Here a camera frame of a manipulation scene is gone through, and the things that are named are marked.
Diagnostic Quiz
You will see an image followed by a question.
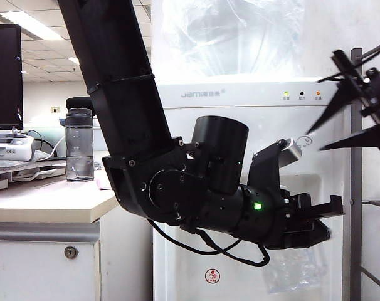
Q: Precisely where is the white water dispenser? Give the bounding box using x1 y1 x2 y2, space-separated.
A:
151 76 347 301

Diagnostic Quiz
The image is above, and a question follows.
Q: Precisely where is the pink booklet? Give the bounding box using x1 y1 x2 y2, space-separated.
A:
95 177 114 191

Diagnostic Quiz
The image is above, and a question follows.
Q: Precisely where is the thin black desk cable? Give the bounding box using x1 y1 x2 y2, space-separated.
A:
27 129 58 154

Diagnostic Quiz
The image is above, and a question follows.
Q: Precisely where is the round cabinet lock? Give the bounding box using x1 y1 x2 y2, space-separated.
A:
63 245 79 260

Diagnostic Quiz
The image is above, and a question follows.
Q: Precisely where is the grey transparent drink bottle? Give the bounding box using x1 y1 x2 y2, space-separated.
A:
65 108 95 182

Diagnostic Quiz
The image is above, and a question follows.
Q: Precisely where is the black chair headrest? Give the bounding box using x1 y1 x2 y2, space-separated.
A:
66 96 95 110

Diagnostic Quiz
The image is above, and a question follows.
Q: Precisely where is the wide ceiling light panel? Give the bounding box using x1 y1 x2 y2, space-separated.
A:
0 11 65 41

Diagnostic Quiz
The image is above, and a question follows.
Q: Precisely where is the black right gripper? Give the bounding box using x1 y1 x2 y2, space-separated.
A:
305 48 380 152

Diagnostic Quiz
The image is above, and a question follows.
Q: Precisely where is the white electronic device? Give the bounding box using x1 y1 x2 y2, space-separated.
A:
0 134 36 162

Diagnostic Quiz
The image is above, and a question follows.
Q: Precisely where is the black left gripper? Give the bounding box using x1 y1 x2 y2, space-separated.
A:
268 191 345 250

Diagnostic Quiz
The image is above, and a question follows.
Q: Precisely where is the clear plastic mug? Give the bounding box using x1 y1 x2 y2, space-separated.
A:
260 246 323 295

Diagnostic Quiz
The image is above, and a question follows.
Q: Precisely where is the white desk cable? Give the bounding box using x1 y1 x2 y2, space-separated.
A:
47 134 68 157

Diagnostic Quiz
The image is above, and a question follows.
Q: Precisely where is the white background box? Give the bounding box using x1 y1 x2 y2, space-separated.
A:
92 127 107 170

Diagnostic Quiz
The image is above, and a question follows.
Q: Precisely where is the clear plastic-wrapped water jug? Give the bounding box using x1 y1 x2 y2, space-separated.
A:
150 0 306 79

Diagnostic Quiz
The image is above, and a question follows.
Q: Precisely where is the grey metal rack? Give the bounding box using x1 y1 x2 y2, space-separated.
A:
351 46 380 301

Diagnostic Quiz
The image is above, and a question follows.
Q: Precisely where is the grey paper tray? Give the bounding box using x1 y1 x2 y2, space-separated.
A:
0 159 68 193

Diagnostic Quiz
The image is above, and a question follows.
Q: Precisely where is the white desk cabinet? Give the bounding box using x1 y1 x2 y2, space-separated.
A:
0 169 155 301

